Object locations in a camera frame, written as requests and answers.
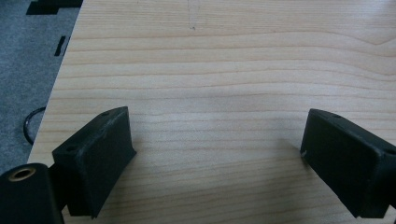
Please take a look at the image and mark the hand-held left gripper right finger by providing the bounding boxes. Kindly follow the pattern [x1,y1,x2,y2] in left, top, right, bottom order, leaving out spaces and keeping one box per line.
[300,108,396,219]

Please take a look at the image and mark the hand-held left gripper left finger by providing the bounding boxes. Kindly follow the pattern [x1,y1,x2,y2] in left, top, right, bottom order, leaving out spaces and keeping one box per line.
[51,105,137,218]

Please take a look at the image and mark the black stand base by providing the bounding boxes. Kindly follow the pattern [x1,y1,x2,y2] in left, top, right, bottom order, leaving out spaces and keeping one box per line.
[25,0,84,16]

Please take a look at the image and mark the small black floor strip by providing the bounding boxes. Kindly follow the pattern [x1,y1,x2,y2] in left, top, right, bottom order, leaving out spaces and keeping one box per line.
[53,35,71,57]

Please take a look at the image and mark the black cable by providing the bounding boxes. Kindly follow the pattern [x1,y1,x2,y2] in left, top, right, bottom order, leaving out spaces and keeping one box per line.
[22,106,47,147]

